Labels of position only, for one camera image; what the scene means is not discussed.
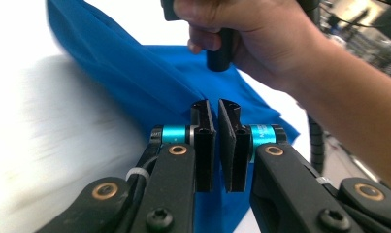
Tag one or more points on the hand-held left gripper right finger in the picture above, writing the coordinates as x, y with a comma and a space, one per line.
236, 161

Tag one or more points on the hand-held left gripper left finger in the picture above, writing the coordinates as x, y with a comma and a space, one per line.
204, 155

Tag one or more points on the blue t-shirt with white print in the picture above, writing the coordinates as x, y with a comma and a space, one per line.
135, 81

